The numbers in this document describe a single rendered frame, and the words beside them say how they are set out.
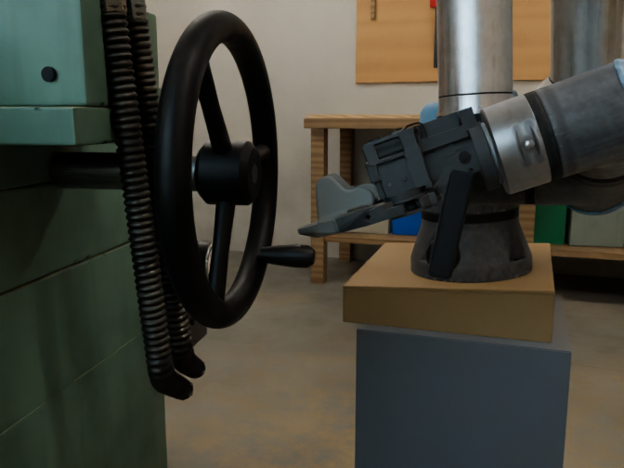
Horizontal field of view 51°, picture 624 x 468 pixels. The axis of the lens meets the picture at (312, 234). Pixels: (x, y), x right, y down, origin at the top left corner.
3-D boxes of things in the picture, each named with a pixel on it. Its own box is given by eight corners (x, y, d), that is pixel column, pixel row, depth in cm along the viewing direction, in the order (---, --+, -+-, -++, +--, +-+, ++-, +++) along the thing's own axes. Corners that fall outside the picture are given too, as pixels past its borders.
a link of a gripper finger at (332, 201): (284, 189, 69) (365, 162, 67) (303, 241, 70) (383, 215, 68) (277, 193, 66) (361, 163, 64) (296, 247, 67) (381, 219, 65)
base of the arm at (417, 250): (410, 254, 115) (409, 200, 113) (522, 252, 112) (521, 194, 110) (409, 284, 97) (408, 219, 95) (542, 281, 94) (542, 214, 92)
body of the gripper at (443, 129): (363, 144, 71) (472, 106, 68) (389, 218, 72) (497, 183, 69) (354, 148, 63) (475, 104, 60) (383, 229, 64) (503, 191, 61)
